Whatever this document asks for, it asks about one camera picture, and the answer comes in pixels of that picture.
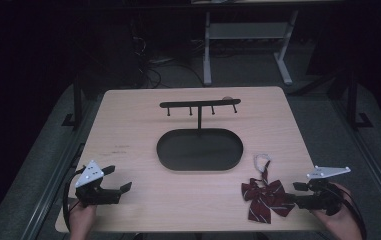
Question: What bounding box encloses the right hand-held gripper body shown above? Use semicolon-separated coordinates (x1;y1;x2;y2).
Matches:
295;165;352;217

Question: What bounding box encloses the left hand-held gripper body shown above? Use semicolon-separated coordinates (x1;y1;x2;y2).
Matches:
74;159;123;208

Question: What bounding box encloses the dark red striped bow tie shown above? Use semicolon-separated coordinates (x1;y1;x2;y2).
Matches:
240;153;297;225

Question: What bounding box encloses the black hook rack with tray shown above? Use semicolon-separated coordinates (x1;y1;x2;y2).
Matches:
156;97;245;173

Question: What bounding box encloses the person's left hand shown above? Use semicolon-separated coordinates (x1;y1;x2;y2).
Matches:
69;200;98;240

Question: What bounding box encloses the person's right hand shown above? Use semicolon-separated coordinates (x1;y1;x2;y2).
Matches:
311;184;365;240

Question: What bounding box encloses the black metal stand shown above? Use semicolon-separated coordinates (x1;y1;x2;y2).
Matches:
343;69;374;131
61;75;86;130

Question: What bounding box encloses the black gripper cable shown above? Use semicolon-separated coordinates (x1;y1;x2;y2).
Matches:
61;167;86;233
339;186;368;240

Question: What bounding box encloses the metal side rail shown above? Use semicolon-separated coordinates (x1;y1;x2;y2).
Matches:
17;96;105;240
329;95;381;218

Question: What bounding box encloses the bundle of floor cables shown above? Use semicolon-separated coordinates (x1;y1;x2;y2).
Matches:
130;19;206;90

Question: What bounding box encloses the grey metal desk frame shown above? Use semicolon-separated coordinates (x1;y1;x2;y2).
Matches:
202;9;300;87

